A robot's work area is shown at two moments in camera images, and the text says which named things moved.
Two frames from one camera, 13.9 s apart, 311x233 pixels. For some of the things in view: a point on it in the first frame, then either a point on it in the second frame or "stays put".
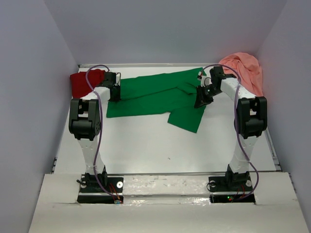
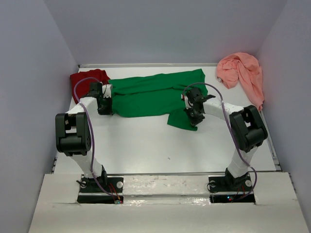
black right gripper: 202,94 -> 194,113
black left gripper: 115,93 -> 106,107
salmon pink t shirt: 249,69 stays put
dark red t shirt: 79,86 stays put
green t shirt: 170,93 stays put
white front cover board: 166,204 stays put
